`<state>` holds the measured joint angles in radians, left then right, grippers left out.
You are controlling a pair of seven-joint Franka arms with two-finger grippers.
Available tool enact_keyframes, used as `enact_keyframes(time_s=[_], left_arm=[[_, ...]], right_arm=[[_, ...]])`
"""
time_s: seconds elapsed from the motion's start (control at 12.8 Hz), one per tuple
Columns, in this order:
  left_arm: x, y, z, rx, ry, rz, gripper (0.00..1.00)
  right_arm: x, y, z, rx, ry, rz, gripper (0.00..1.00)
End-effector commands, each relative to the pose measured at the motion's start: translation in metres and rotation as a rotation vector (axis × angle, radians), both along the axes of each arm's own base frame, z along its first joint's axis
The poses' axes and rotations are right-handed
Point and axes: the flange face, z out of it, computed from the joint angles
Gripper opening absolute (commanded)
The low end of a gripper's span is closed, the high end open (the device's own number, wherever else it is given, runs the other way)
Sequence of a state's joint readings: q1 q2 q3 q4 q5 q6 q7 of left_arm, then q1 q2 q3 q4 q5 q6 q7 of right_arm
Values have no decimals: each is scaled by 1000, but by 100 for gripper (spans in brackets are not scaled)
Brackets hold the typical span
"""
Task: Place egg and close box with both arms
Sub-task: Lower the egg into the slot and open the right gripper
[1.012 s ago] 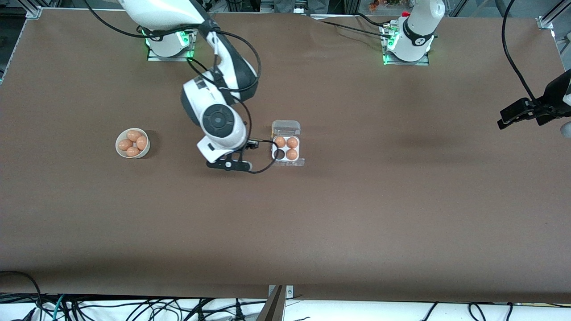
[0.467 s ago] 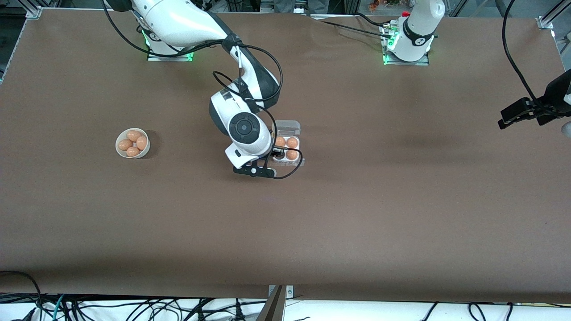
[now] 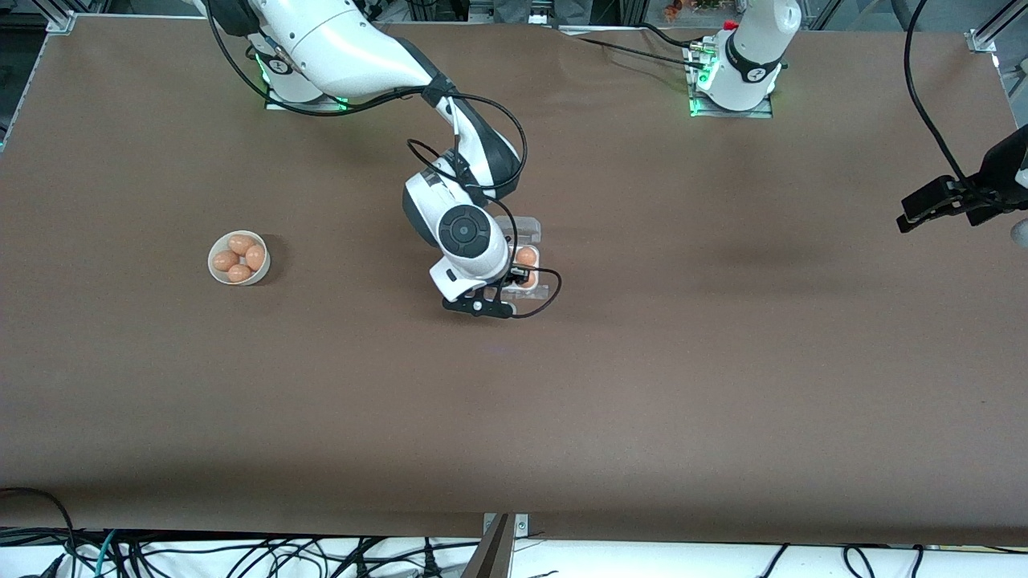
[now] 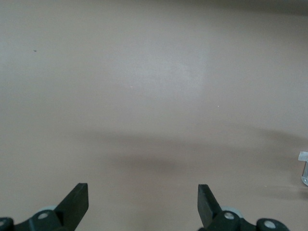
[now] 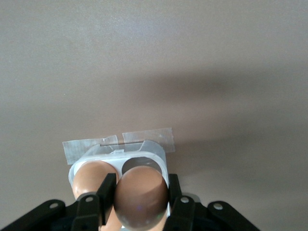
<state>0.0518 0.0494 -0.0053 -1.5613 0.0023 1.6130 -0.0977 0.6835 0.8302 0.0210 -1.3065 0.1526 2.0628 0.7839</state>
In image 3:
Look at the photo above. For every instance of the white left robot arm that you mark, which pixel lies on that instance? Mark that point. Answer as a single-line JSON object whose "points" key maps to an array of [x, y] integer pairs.
{"points": [[755, 48]]}

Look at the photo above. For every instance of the brown egg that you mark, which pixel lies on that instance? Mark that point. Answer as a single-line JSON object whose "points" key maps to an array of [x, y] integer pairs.
{"points": [[226, 260], [532, 282], [255, 257], [238, 274], [241, 243], [527, 256]]}

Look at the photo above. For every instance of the silver metal bracket plate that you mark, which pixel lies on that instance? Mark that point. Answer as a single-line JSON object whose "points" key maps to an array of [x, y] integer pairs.
{"points": [[522, 526]]}

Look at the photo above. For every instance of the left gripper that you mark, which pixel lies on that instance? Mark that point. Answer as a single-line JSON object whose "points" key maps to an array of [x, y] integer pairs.
{"points": [[998, 179]]}

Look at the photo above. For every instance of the dark metal strut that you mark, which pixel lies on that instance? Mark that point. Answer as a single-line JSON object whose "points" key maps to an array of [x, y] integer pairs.
{"points": [[491, 554]]}

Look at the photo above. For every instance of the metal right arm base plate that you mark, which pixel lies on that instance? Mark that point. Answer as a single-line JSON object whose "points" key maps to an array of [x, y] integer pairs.
{"points": [[347, 80]]}

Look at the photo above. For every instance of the white round bowl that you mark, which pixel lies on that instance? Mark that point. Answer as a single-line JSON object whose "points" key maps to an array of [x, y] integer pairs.
{"points": [[261, 277]]}

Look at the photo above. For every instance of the orange background object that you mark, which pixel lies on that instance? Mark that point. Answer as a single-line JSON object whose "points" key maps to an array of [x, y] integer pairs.
{"points": [[691, 8]]}

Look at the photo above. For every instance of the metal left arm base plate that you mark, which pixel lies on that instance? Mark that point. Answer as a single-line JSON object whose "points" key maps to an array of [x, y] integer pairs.
{"points": [[735, 114]]}

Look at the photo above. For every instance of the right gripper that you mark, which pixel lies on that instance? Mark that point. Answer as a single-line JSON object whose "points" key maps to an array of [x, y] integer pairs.
{"points": [[517, 277]]}

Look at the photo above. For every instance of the clear plastic egg carton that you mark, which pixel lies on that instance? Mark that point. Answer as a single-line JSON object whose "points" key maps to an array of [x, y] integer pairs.
{"points": [[530, 229]]}

